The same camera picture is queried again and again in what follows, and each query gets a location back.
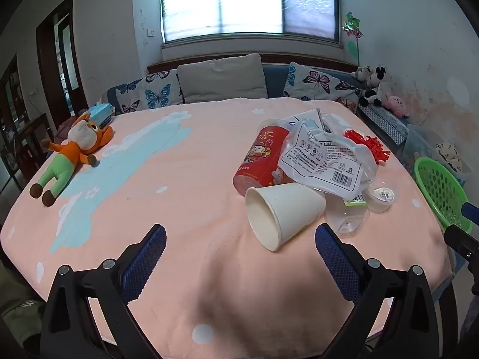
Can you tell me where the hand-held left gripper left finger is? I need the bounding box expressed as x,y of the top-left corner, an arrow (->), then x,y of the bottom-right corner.
40,223 -> 167,359

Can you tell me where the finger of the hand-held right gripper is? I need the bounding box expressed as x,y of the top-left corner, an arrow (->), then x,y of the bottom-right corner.
461,201 -> 479,226
444,224 -> 479,266

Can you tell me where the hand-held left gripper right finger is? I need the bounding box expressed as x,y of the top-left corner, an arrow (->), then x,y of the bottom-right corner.
314,223 -> 440,359

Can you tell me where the green plastic basket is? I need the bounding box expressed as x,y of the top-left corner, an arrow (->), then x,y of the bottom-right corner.
413,156 -> 474,234

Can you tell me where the clear plastic cup with label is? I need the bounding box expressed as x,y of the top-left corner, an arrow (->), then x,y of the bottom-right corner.
325,194 -> 371,235

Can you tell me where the white paper cup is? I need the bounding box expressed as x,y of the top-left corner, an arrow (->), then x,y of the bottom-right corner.
245,183 -> 326,252

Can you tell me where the red mesh net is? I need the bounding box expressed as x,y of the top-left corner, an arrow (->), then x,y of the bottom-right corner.
343,129 -> 391,165

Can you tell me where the red printed cup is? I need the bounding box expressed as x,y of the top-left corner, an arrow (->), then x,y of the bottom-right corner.
233,119 -> 292,197

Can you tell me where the beige patterned garment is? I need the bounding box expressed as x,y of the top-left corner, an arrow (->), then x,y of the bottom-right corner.
434,142 -> 463,170

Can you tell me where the pink printed blanket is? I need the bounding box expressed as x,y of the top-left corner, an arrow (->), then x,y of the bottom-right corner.
0,97 -> 455,359

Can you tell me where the small white jelly cup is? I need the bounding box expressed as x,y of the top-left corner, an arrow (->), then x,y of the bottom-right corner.
365,187 -> 397,214

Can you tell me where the clear plastic storage box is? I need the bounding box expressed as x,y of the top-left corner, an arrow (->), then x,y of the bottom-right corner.
404,125 -> 472,185

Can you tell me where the clear printed plastic package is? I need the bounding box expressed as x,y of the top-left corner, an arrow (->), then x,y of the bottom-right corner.
278,120 -> 378,202

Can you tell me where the grey patterned cushion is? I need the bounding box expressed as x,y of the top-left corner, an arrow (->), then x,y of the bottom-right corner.
359,105 -> 409,145

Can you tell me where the pink plush toy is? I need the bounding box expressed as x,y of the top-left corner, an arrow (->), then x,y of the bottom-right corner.
382,95 -> 410,117

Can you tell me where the orange plush toy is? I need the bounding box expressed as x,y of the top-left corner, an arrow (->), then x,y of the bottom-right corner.
29,111 -> 115,207

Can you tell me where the person's leg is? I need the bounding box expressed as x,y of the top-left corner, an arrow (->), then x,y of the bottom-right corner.
0,262 -> 47,346

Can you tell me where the cow plush toy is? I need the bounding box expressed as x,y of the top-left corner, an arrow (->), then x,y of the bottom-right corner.
359,82 -> 393,108

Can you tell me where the blue tissue pack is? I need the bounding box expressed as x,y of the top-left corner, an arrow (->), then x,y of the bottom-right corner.
84,103 -> 116,126

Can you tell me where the black white mouse plush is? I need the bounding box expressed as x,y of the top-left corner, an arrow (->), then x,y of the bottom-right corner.
369,66 -> 392,90

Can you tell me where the small butterfly print pillow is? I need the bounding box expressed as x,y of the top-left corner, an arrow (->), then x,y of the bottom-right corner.
115,68 -> 185,115

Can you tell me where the large butterfly print pillow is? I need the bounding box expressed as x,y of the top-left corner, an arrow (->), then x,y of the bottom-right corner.
284,62 -> 362,113

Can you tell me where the beige cushion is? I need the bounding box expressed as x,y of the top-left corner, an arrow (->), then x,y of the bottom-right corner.
177,53 -> 268,104

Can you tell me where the dark wooden door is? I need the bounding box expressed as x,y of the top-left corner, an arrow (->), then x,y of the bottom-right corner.
35,0 -> 85,128

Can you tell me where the dark wooden shelf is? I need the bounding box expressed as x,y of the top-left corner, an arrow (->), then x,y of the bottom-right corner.
0,54 -> 57,191

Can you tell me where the colourful pinwheel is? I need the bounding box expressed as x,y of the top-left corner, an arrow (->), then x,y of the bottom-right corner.
341,11 -> 364,66

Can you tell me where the window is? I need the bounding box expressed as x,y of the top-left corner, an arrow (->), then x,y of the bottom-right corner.
160,0 -> 340,43

